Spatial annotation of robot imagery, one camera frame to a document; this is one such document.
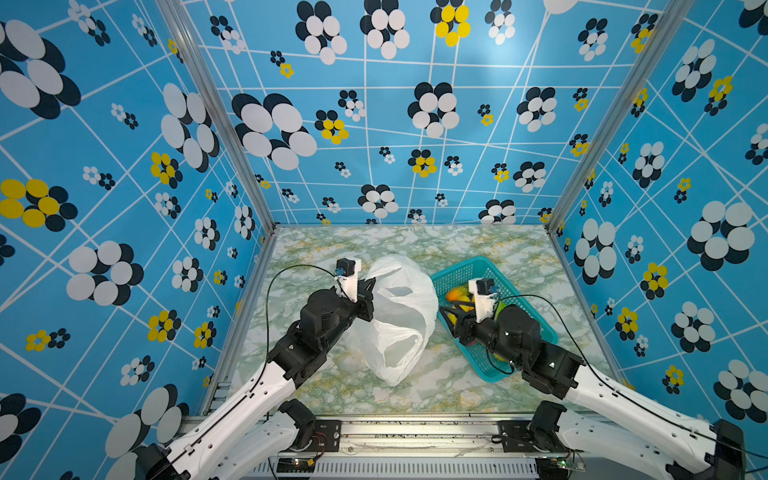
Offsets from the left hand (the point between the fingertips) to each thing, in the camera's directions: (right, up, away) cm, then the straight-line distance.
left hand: (376, 278), depth 70 cm
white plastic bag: (+7, -9, +10) cm, 16 cm away
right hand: (+18, -7, +1) cm, 19 cm away
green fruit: (+26, -5, -10) cm, 28 cm away
